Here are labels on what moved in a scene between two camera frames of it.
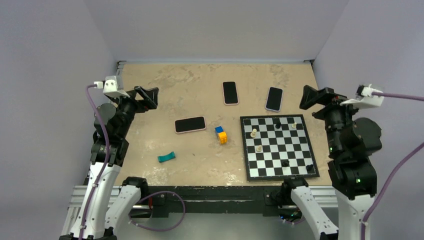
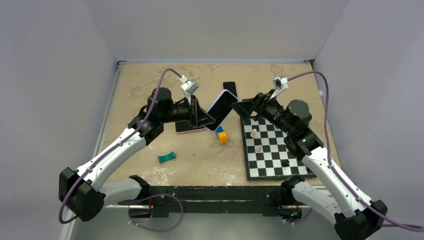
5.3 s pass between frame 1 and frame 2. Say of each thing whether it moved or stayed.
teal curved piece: stayed
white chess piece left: stayed
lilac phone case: moved
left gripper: moved
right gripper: moved
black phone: moved
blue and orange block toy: stayed
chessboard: stayed
